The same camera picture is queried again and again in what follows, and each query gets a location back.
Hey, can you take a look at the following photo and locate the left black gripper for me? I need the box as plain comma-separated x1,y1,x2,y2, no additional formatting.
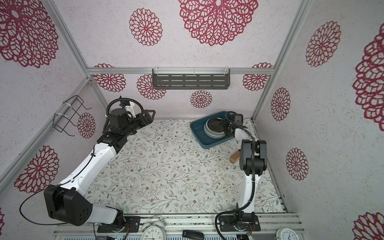
122,109,155,138

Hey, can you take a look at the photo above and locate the small black plate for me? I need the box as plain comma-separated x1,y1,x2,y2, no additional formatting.
206,117,224,133

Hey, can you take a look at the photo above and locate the white plate gold outline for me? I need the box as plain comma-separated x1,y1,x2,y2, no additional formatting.
204,122,226,139

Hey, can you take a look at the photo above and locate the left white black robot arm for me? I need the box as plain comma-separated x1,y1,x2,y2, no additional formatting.
44,108,156,231

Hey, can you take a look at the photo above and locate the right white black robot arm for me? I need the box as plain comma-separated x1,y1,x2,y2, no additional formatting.
223,111,267,214

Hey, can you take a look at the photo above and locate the teal plastic bin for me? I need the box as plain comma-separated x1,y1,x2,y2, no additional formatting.
190,111,234,149

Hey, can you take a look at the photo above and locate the brown spice jar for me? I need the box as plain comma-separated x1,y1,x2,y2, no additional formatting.
230,150,241,165

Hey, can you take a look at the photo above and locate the white alarm clock centre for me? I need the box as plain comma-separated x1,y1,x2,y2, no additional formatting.
141,221,167,240

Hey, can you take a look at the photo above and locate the black remote device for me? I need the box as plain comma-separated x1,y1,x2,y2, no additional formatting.
182,230,205,240

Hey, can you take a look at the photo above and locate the white clock right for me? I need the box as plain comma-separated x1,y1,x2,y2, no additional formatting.
276,228,300,240

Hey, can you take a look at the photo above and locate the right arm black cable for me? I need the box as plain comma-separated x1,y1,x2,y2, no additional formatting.
214,110,259,240

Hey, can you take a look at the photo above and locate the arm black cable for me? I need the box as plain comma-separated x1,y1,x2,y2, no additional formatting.
214,110,259,240
19,184,68,226

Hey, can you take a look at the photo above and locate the grey wall shelf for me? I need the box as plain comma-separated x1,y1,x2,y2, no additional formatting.
152,69,231,90

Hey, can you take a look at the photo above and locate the black wire wall rack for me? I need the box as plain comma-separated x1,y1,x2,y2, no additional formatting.
52,95,91,137

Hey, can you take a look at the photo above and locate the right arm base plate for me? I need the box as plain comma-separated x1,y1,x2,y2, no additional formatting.
219,212,261,232

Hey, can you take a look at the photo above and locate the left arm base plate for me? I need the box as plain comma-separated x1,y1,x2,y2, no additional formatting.
97,216,141,233

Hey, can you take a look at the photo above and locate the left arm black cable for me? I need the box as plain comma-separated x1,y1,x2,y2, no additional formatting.
19,184,68,226

